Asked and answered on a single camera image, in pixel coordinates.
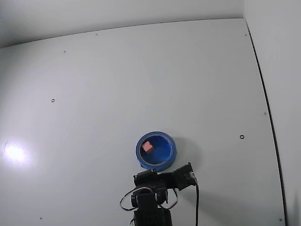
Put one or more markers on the blue tape roll bin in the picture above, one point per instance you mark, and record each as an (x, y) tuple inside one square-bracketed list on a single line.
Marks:
[(162, 153)]

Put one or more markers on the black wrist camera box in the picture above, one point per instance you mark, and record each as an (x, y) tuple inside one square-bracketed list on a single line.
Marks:
[(184, 176)]

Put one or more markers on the orange cube block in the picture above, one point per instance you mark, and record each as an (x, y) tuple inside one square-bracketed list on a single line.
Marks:
[(147, 147)]

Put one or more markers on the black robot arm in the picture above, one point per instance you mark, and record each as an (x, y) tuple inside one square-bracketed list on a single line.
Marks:
[(148, 212)]

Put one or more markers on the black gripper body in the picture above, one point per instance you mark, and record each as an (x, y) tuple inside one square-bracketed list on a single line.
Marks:
[(146, 177)]

